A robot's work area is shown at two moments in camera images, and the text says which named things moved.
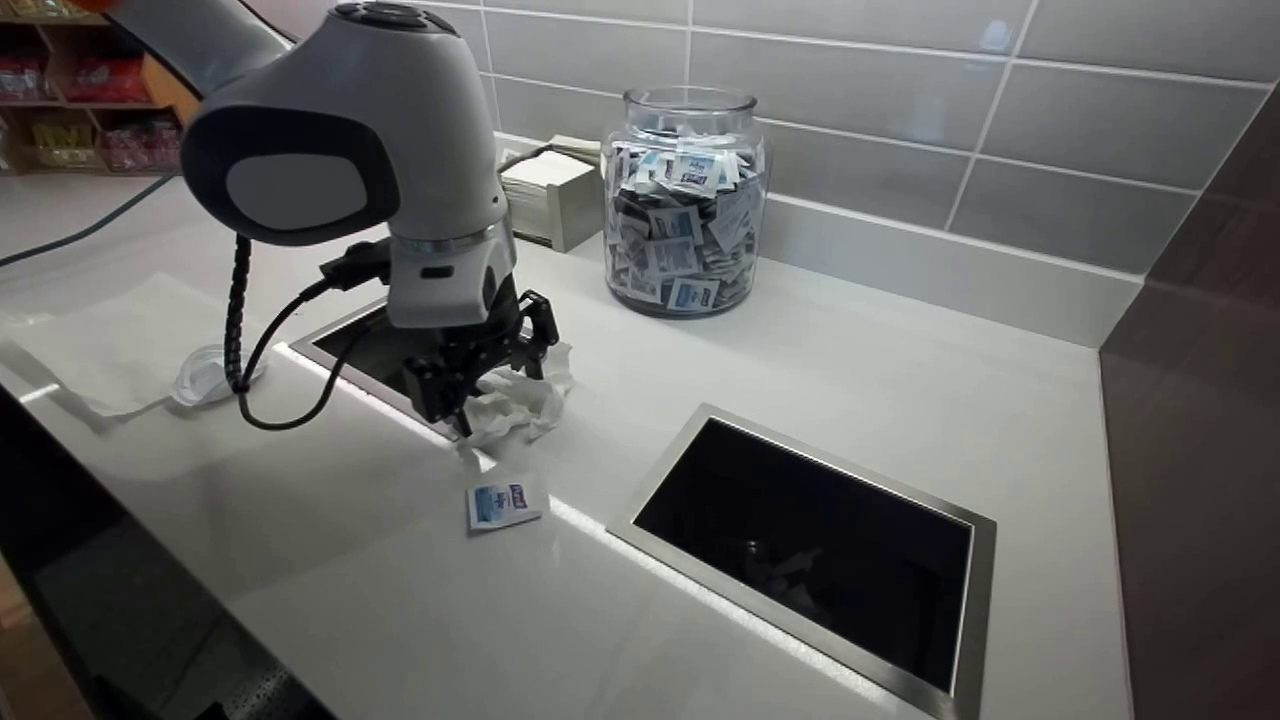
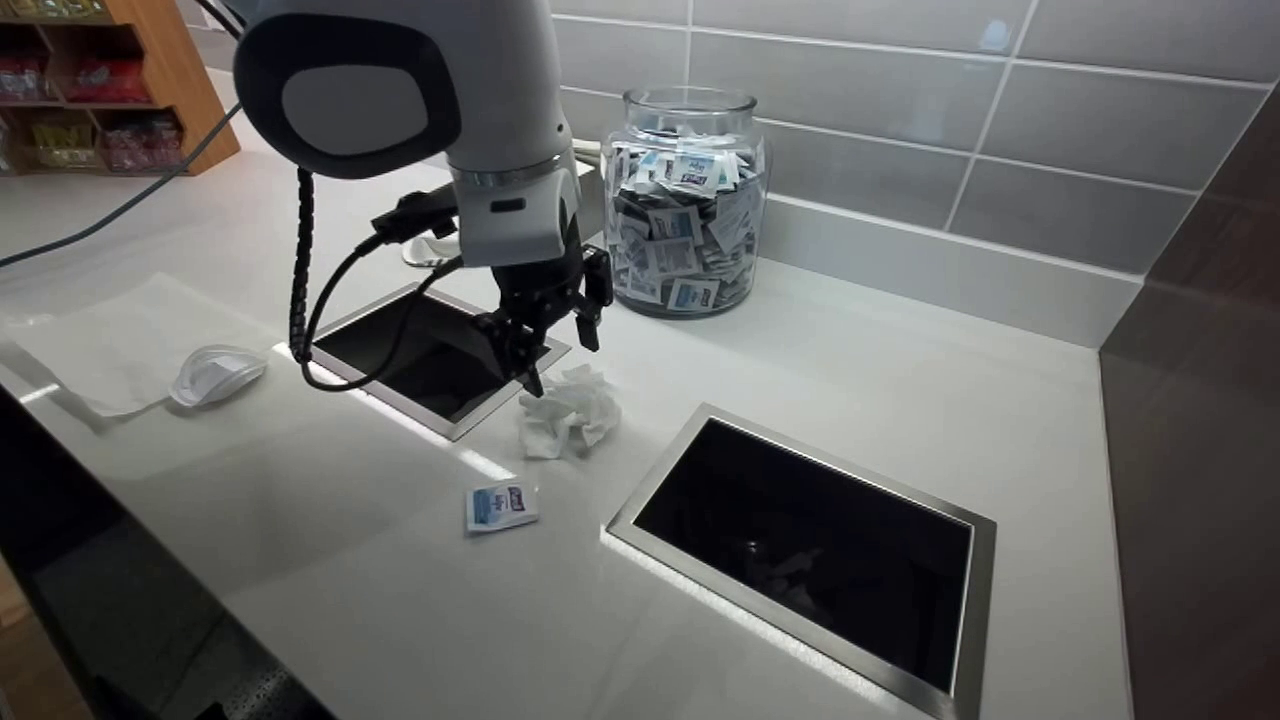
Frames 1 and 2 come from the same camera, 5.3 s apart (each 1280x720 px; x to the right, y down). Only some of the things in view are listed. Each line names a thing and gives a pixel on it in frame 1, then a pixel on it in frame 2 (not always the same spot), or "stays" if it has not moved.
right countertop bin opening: x=879 y=573 stays
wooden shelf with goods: x=83 y=94 stays
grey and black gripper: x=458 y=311 → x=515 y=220
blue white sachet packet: x=498 y=506 stays
